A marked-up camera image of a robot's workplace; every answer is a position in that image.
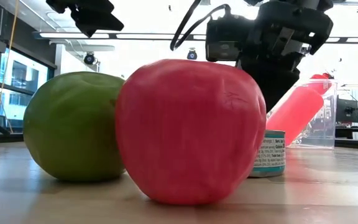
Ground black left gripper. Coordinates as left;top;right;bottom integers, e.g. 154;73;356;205
45;0;126;39

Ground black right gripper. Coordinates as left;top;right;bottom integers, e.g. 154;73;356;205
239;0;335;113

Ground neon orange plastic bottle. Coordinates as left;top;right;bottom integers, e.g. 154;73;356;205
265;73;334;147

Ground teal label tin can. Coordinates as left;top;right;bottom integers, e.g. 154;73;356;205
247;129;287;179

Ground black ceiling light track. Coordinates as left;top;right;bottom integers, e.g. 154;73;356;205
32;30;358;44

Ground clear plastic bin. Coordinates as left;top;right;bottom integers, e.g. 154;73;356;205
261;77;338;149

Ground black monitor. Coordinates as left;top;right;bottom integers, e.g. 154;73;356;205
336;98;358;124

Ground red apple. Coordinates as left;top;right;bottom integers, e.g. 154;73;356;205
114;58;267;206

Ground green apple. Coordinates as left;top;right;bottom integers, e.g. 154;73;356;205
22;71;127;183

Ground black hanging camera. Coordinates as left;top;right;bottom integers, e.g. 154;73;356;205
83;52;96;65
186;47;198;61

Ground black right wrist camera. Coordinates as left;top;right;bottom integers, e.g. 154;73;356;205
206;14;254;62

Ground black camera cable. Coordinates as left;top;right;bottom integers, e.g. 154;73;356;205
170;0;233;52

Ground black aluminium frame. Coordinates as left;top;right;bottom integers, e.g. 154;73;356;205
0;113;358;152

